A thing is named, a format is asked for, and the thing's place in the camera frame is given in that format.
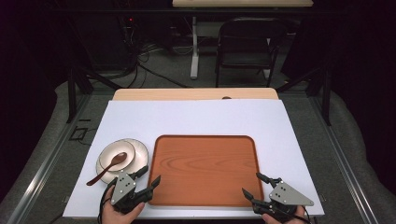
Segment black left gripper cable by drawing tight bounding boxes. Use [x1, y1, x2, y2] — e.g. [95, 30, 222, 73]
[96, 177, 119, 224]

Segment black folding chair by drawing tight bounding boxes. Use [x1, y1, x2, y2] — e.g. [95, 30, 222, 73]
[214, 17, 290, 89]

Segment large white plate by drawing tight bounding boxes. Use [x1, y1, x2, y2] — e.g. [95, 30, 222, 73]
[95, 137, 149, 185]

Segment person's left hand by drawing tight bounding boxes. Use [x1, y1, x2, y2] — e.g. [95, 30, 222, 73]
[100, 186, 146, 224]

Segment person's right hand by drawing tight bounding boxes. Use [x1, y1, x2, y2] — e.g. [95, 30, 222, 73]
[261, 204, 308, 224]

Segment white-legged desk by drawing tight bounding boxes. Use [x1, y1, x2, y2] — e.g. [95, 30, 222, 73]
[171, 0, 315, 80]

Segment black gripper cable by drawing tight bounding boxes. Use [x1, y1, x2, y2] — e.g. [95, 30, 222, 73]
[270, 204, 314, 224]
[96, 177, 119, 224]

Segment brown wooden spoon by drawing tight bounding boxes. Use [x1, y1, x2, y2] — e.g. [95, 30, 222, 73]
[86, 151, 129, 187]

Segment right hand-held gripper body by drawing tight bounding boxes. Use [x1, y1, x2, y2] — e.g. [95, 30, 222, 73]
[251, 180, 316, 224]

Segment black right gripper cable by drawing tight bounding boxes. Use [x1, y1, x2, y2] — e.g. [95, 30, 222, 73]
[270, 204, 314, 224]

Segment small white plate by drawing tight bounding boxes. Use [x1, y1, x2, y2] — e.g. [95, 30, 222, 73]
[98, 139, 137, 173]

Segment black metal stand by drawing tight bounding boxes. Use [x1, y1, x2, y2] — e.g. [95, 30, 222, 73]
[66, 66, 123, 124]
[275, 65, 332, 127]

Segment brown wooden tray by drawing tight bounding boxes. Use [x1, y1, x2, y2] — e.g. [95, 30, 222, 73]
[147, 134, 265, 207]

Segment white board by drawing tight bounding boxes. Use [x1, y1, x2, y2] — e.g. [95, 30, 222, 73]
[62, 99, 326, 219]

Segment aluminium rail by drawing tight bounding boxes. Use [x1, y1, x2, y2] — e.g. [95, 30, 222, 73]
[5, 92, 92, 224]
[307, 92, 380, 224]

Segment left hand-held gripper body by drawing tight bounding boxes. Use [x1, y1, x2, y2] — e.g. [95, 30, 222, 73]
[109, 171, 154, 216]

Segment light wooden table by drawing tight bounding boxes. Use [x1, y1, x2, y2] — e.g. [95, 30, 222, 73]
[111, 87, 280, 102]

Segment black floor cables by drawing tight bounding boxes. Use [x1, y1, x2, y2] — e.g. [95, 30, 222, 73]
[120, 40, 191, 90]

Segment power strip with red light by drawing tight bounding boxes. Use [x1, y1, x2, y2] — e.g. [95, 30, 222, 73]
[123, 14, 137, 34]

